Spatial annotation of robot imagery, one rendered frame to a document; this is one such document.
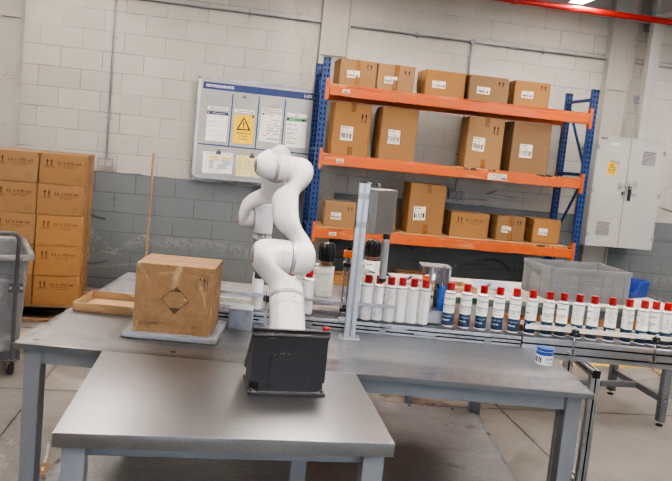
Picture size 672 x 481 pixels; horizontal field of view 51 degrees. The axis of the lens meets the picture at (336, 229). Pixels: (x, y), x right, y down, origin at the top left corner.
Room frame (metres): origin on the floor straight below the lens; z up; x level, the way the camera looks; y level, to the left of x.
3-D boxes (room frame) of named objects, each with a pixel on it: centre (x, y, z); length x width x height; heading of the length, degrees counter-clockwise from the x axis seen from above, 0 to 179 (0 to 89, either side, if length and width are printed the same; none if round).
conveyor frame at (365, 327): (3.12, -0.05, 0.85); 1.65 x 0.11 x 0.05; 92
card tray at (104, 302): (3.08, 0.94, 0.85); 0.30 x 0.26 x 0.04; 92
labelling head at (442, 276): (3.22, -0.47, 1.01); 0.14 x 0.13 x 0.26; 92
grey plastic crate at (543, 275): (4.77, -1.66, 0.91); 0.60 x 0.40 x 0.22; 103
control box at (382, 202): (3.03, -0.16, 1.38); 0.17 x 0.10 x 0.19; 147
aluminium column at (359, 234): (2.97, -0.10, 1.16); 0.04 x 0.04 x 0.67; 2
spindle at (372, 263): (3.72, -0.21, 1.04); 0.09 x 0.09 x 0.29
